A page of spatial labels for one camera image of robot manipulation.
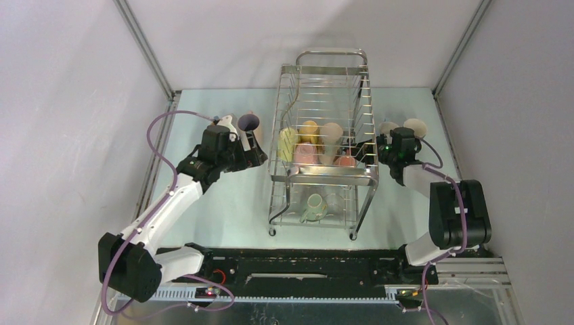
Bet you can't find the blue butterfly mug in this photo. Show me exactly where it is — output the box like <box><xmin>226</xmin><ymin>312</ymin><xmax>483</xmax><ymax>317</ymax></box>
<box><xmin>215</xmin><ymin>114</ymin><xmax>238</xmax><ymax>133</ymax></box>

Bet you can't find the light blue faceted mug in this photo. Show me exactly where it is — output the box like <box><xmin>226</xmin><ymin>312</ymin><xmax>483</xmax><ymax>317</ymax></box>
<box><xmin>378</xmin><ymin>121</ymin><xmax>399</xmax><ymax>138</ymax></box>

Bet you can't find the salmon dotted mug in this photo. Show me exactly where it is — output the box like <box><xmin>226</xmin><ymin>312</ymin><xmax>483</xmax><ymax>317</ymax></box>
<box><xmin>334</xmin><ymin>155</ymin><xmax>357</xmax><ymax>168</ymax></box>

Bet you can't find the black mug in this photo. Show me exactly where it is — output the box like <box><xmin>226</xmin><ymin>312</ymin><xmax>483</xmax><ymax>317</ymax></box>
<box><xmin>403</xmin><ymin>118</ymin><xmax>428</xmax><ymax>139</ymax></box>

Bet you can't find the pale yellow faceted mug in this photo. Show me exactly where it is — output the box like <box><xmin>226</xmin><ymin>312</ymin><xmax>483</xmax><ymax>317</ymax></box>
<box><xmin>277</xmin><ymin>127</ymin><xmax>299</xmax><ymax>163</ymax></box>

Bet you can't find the aluminium frame post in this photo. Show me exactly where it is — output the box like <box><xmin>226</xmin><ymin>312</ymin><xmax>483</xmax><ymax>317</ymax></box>
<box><xmin>113</xmin><ymin>0</ymin><xmax>175</xmax><ymax>101</ymax></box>
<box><xmin>432</xmin><ymin>0</ymin><xmax>493</xmax><ymax>100</ymax></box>

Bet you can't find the metal wire dish rack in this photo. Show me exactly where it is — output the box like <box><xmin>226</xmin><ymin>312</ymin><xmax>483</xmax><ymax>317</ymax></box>
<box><xmin>267</xmin><ymin>47</ymin><xmax>379</xmax><ymax>240</ymax></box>

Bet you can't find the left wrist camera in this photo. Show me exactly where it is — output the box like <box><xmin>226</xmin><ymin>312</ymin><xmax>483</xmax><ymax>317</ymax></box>
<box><xmin>217</xmin><ymin>114</ymin><xmax>239</xmax><ymax>142</ymax></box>

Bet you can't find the aluminium frame post right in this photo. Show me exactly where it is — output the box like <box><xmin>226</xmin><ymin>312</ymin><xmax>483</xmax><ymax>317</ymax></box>
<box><xmin>432</xmin><ymin>0</ymin><xmax>493</xmax><ymax>100</ymax></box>

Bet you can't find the green mug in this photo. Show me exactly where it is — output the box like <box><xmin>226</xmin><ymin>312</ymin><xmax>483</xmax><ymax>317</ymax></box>
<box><xmin>299</xmin><ymin>194</ymin><xmax>328</xmax><ymax>223</ymax></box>

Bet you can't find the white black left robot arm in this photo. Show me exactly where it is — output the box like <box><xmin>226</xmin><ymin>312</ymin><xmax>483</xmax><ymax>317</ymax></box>
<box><xmin>98</xmin><ymin>121</ymin><xmax>267</xmax><ymax>302</ymax></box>

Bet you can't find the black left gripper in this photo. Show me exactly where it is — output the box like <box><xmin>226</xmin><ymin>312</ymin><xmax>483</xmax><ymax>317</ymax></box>
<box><xmin>217</xmin><ymin>131</ymin><xmax>267</xmax><ymax>173</ymax></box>

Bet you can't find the iridescent pale pink mug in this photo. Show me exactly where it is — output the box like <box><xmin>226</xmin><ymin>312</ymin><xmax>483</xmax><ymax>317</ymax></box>
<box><xmin>238</xmin><ymin>110</ymin><xmax>264</xmax><ymax>144</ymax></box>

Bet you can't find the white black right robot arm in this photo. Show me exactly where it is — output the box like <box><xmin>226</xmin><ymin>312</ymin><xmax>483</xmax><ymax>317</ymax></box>
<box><xmin>347</xmin><ymin>127</ymin><xmax>492</xmax><ymax>283</ymax></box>

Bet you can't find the pink faceted mug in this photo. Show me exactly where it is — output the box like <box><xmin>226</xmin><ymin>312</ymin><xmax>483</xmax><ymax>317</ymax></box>
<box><xmin>293</xmin><ymin>142</ymin><xmax>319</xmax><ymax>165</ymax></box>

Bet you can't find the aluminium frame post left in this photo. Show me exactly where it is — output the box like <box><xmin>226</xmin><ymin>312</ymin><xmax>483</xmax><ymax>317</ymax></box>
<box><xmin>113</xmin><ymin>0</ymin><xmax>175</xmax><ymax>101</ymax></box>

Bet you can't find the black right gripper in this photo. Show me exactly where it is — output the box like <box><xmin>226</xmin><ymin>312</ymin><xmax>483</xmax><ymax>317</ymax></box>
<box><xmin>344</xmin><ymin>133</ymin><xmax>398</xmax><ymax>168</ymax></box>

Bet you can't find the cream seahorse pattern mug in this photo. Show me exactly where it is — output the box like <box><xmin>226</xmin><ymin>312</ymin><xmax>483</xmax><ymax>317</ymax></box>
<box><xmin>319</xmin><ymin>123</ymin><xmax>343</xmax><ymax>165</ymax></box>

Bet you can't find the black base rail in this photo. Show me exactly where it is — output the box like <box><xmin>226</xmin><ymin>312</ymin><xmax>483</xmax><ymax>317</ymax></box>
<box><xmin>197</xmin><ymin>248</ymin><xmax>439</xmax><ymax>299</ymax></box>

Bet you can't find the orange yellow mug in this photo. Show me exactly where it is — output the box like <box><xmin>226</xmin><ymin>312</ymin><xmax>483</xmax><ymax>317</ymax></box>
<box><xmin>299</xmin><ymin>120</ymin><xmax>319</xmax><ymax>145</ymax></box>

